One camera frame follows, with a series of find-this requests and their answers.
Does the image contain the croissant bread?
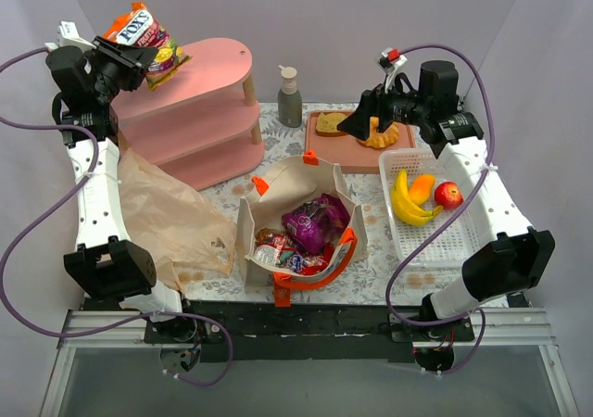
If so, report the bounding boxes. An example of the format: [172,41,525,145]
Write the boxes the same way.
[359,117,399,149]

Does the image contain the brown cracker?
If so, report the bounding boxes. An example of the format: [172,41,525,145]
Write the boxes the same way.
[315,112,347,137]

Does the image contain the orange Fox's candy bag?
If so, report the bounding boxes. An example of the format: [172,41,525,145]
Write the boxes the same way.
[103,2,192,91]

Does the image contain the orange fruit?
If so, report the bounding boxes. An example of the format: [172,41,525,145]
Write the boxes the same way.
[409,174,436,207]

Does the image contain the yellow banana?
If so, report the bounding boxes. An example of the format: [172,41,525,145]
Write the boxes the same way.
[390,169,443,227]

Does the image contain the red food item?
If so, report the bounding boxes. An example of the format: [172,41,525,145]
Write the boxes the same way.
[434,182,464,210]

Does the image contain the beige canvas tote bag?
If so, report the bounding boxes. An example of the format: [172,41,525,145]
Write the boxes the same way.
[235,151,368,308]

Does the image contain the orange plastic grocery bag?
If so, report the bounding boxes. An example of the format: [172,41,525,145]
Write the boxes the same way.
[118,149,236,291]

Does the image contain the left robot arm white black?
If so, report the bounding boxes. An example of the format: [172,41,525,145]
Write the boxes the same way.
[45,37,197,343]

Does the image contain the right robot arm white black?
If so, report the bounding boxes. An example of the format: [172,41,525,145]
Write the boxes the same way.
[338,57,555,341]

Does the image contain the terracotta plastic tray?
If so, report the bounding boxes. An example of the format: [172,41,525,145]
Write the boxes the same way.
[305,110,416,174]

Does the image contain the grey pump soap bottle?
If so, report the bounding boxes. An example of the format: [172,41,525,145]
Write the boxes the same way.
[277,65,302,128]

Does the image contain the pink three-tier shelf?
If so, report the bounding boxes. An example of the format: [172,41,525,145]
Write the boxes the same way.
[112,38,265,190]

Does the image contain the purple snack packet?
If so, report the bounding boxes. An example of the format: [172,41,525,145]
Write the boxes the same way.
[282,194,350,254]

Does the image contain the snack packets in tote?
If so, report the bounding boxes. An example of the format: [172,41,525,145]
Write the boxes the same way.
[253,228,334,276]

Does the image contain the white plastic basket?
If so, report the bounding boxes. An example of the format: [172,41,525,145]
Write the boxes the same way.
[378,148,481,270]

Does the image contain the floral table mat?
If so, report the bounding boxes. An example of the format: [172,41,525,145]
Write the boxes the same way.
[178,103,461,306]

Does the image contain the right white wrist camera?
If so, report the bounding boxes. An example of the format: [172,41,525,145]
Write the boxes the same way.
[376,47,408,94]

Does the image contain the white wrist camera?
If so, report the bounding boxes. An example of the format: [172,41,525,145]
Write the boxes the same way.
[44,20,95,52]
[376,47,408,94]

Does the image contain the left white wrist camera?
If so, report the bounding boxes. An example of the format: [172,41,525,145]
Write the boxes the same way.
[44,20,95,52]

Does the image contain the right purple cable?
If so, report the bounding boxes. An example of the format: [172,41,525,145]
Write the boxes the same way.
[385,44,496,374]

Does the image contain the purple cable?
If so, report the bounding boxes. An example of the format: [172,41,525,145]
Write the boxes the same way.
[0,48,233,386]
[385,44,496,374]

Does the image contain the black mounting base rail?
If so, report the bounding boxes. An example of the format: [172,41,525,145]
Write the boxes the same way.
[82,298,478,372]

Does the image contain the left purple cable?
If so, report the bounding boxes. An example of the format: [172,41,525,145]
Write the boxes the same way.
[0,48,233,386]

